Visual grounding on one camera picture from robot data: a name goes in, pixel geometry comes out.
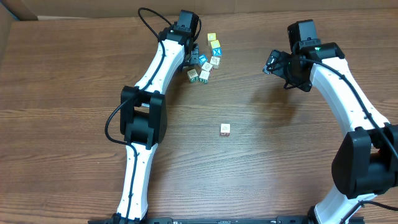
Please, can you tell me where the red circle block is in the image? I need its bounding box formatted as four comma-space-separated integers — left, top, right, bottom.
220, 123, 231, 136

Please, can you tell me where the yellow block far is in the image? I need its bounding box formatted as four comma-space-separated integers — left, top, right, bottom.
207, 33, 216, 45

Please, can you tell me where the white block centre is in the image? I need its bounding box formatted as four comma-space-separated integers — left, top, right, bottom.
201, 62, 213, 72

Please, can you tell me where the blue picture block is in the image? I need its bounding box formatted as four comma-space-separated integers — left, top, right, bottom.
198, 54, 208, 65

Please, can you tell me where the white block right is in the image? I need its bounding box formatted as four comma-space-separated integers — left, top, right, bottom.
209, 56, 221, 69

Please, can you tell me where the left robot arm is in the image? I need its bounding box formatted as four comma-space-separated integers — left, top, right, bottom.
107, 10, 201, 223

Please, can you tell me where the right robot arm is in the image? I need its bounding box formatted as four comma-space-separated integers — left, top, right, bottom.
263, 19, 397, 224

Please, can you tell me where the yellow block near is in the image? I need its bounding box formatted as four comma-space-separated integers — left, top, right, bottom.
210, 40, 221, 49

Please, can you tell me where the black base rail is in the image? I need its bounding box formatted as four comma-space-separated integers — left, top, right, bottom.
87, 216, 365, 224

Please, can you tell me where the blue X block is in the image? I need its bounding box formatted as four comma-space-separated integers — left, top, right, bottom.
212, 47, 223, 57

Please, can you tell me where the yellow block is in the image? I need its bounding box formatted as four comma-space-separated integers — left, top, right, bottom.
210, 40, 221, 49
207, 33, 216, 45

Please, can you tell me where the white green block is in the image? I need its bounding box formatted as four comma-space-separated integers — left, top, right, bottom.
199, 70, 210, 84
187, 68, 199, 83

